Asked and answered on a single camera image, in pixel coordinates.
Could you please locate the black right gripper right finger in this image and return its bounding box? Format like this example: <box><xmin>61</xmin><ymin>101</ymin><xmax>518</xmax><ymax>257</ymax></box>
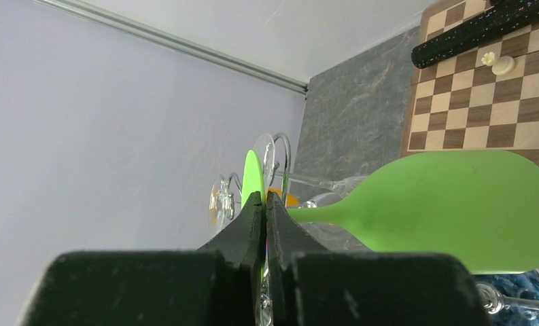
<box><xmin>266</xmin><ymin>192</ymin><xmax>491</xmax><ymax>325</ymax></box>

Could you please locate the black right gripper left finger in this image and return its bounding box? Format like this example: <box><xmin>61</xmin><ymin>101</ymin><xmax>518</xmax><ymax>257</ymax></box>
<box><xmin>19</xmin><ymin>192</ymin><xmax>263</xmax><ymax>325</ymax></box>

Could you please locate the orange plastic wine glass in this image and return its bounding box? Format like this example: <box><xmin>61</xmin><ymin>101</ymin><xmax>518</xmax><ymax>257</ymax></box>
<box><xmin>268</xmin><ymin>187</ymin><xmax>300</xmax><ymax>208</ymax></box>

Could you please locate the chrome wine glass rack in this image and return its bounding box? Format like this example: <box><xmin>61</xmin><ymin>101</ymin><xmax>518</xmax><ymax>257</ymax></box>
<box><xmin>226</xmin><ymin>132</ymin><xmax>539</xmax><ymax>326</ymax></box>

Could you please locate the green plastic wine glass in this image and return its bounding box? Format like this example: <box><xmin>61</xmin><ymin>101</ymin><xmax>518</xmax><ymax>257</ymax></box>
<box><xmin>241</xmin><ymin>149</ymin><xmax>539</xmax><ymax>282</ymax></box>

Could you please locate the clear ribbed wine glass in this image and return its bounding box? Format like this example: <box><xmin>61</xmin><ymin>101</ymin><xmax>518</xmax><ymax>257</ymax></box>
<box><xmin>253</xmin><ymin>133</ymin><xmax>369</xmax><ymax>208</ymax></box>

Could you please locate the wooden chess board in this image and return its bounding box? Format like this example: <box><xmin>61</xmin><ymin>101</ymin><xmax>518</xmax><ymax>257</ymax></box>
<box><xmin>400</xmin><ymin>22</ymin><xmax>539</xmax><ymax>165</ymax></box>

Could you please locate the white chess piece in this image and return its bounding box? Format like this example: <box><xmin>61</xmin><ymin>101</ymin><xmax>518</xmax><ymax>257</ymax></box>
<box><xmin>481</xmin><ymin>52</ymin><xmax>516</xmax><ymax>76</ymax></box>

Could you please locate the black microphone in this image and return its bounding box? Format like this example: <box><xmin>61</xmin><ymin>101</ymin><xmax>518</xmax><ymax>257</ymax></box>
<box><xmin>411</xmin><ymin>0</ymin><xmax>539</xmax><ymax>69</ymax></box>

